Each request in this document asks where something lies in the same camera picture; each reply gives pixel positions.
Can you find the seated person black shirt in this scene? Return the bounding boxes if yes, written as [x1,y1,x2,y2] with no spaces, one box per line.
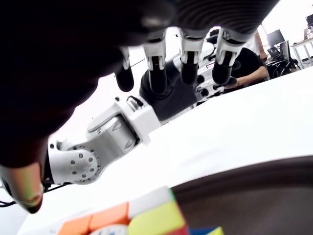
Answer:
[227,47,269,89]

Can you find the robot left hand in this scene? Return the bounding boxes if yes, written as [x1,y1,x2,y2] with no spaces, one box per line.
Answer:
[139,41,242,122]

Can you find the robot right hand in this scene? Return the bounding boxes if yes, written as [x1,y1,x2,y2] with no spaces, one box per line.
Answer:
[0,0,281,213]

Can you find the round dark brown plate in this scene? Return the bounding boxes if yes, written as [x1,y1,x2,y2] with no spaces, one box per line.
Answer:
[171,156,313,235]

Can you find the black desk monitor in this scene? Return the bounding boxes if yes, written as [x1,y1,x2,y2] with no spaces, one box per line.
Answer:
[266,29,283,46]

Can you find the black metal chair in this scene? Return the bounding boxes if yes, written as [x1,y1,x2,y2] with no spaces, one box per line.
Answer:
[266,40,301,79]

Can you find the multicolour Rubik's cube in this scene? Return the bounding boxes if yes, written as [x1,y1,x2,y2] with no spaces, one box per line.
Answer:
[57,187,224,235]

